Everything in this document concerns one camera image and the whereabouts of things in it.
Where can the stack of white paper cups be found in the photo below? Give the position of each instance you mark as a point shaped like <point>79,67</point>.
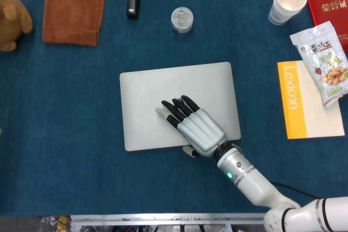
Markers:
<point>285,6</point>

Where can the aluminium frame rail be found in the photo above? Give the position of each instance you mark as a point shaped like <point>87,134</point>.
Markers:
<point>163,218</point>

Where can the small clear round jar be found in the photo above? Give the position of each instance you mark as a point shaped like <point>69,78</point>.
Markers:
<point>182,20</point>

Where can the clear plastic bag yellow parts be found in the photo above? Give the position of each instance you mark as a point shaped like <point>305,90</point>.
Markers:
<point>55,224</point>

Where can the silver apple laptop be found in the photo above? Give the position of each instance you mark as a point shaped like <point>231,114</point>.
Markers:
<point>152,93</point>

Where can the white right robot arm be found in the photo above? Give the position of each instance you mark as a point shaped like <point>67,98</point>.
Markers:
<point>250,183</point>

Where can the folded orange-brown cloth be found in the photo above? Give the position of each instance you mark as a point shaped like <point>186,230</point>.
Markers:
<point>70,17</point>

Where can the white peanut snack bag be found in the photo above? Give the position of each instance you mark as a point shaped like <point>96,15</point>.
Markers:
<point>323,61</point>

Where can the brown plush toy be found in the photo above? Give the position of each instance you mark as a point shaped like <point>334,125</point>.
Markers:
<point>12,22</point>

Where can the blue tablecloth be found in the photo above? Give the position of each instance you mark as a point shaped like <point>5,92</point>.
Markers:
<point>108,183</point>

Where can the yellow white Lexicon notebook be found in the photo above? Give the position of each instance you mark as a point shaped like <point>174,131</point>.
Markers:
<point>293,107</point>

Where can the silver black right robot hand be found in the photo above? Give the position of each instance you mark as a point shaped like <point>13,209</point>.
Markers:
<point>201,134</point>

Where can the red certificate folder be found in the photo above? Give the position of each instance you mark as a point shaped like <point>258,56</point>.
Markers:
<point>326,12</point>

